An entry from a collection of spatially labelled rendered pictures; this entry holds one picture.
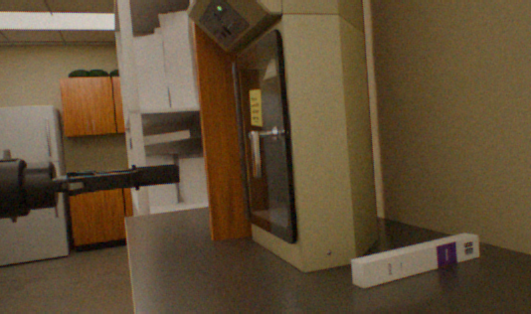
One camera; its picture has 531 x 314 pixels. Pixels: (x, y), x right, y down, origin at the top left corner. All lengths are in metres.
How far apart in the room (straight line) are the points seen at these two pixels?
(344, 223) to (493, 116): 0.38
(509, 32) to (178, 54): 1.44
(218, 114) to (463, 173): 0.60
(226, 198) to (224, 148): 0.13
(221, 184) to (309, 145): 0.39
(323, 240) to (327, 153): 0.16
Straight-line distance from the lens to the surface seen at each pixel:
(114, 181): 0.73
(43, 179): 0.76
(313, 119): 0.81
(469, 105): 1.06
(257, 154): 0.81
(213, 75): 1.14
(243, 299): 0.73
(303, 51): 0.82
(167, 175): 0.77
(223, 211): 1.14
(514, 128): 0.98
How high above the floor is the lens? 1.19
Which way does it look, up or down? 3 degrees down
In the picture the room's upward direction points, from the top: 5 degrees counter-clockwise
